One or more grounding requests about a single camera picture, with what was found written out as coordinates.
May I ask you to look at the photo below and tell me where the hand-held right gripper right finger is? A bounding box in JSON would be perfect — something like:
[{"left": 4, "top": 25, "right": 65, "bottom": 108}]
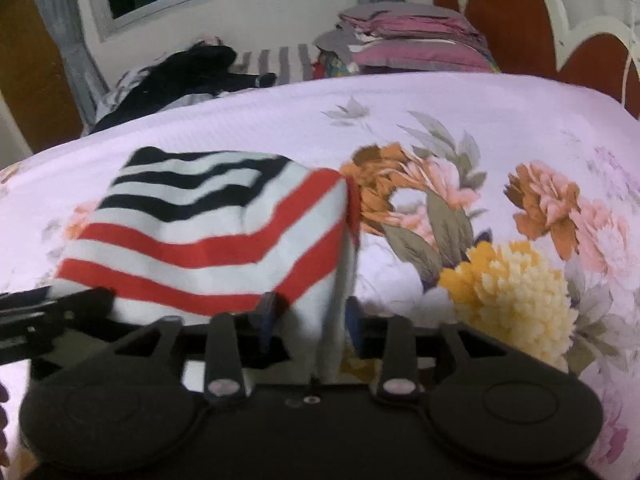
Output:
[{"left": 344, "top": 296, "right": 507, "bottom": 405}]

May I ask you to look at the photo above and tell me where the stack of pink pillows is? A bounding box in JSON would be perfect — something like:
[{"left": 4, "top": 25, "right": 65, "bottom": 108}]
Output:
[{"left": 315, "top": 1, "right": 502, "bottom": 77}]

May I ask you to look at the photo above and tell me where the brown wooden wardrobe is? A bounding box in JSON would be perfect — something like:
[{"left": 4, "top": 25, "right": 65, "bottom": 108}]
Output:
[{"left": 0, "top": 0, "right": 84, "bottom": 155}]

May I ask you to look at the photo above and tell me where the colourful printed cloth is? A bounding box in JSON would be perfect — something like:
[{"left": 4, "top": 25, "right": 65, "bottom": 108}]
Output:
[{"left": 311, "top": 51, "right": 362, "bottom": 81}]

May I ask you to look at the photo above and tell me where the pile of black clothes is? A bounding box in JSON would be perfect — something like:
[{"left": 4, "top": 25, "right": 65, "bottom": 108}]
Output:
[{"left": 91, "top": 42, "right": 279, "bottom": 134}]

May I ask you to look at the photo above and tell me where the red and white headboard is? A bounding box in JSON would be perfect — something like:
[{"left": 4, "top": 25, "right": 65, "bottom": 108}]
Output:
[{"left": 431, "top": 0, "right": 640, "bottom": 122}]

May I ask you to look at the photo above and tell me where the black white red striped garment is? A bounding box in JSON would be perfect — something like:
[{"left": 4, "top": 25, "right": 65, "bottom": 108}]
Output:
[{"left": 51, "top": 146, "right": 362, "bottom": 387}]

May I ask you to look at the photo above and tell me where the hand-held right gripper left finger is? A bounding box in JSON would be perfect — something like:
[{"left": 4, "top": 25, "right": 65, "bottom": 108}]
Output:
[{"left": 107, "top": 291, "right": 292, "bottom": 406}]

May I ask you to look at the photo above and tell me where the person's left hand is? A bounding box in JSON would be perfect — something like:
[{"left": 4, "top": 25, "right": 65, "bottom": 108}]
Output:
[{"left": 0, "top": 381, "right": 11, "bottom": 462}]

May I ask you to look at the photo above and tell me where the pink floral bedsheet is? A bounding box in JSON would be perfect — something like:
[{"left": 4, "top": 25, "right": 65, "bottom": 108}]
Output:
[{"left": 0, "top": 72, "right": 640, "bottom": 480}]

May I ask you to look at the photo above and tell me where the grey white striped cloth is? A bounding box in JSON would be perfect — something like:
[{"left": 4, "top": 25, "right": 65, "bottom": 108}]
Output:
[{"left": 231, "top": 44, "right": 322, "bottom": 87}]

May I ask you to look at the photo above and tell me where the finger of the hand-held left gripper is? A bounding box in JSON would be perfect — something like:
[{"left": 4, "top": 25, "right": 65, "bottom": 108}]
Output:
[{"left": 0, "top": 286, "right": 118, "bottom": 328}]

